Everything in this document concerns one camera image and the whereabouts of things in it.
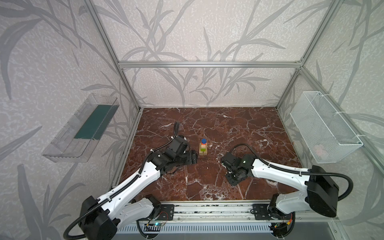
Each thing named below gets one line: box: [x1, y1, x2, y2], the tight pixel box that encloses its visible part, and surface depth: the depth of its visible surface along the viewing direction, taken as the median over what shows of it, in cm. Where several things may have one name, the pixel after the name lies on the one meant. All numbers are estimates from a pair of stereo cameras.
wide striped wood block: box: [199, 142, 208, 156], surface depth 95 cm
